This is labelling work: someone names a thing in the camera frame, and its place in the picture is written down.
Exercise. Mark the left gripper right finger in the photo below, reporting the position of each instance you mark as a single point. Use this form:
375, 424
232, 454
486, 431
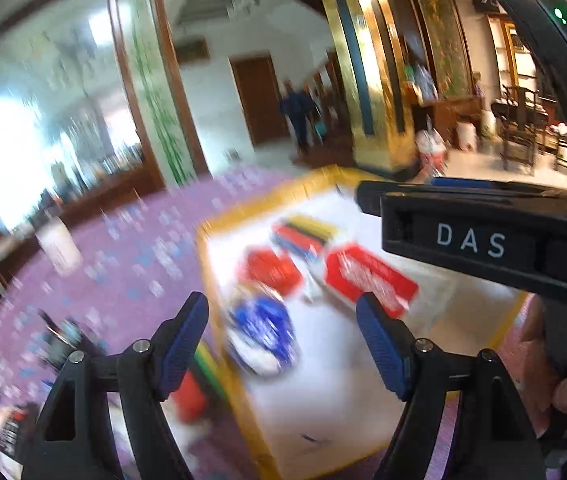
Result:
493, 437

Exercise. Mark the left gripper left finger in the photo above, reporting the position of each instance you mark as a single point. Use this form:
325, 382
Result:
73, 436

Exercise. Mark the black red-logo packet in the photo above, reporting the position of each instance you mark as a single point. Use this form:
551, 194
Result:
17, 424

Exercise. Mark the blue white round pack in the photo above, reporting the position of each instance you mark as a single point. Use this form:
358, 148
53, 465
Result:
259, 332

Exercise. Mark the white bag red text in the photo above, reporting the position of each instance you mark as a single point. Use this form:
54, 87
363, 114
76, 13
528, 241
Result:
349, 270

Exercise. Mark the yellow red sponge pack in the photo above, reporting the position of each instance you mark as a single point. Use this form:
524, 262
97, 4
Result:
304, 236

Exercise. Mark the red green sponge pack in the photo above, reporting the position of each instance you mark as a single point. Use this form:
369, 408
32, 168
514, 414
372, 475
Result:
201, 390

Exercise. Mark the operator right hand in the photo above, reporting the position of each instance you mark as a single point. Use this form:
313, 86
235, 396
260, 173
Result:
541, 386

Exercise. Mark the black electric motor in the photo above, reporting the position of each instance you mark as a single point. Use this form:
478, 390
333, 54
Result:
62, 339

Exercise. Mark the wooden chair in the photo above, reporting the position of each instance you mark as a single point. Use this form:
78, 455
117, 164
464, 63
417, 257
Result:
522, 120

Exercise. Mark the white bucket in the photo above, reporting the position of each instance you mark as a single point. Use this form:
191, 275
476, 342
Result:
467, 136

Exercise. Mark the purple floral tablecloth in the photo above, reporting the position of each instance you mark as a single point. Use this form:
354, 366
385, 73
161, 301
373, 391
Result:
139, 265

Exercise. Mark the white plastic jar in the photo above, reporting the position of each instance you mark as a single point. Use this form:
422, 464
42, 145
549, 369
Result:
57, 243

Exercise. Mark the wooden sideboard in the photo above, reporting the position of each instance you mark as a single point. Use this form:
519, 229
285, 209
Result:
18, 246

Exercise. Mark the yellow taped foam box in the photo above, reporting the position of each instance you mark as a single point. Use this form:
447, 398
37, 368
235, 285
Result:
331, 411

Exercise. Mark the person in dark clothes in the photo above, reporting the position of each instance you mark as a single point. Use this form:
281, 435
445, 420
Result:
298, 107

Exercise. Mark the wooden door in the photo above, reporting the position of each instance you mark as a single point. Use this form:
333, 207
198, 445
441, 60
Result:
259, 95

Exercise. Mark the framed wall picture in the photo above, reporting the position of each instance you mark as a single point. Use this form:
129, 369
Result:
195, 50

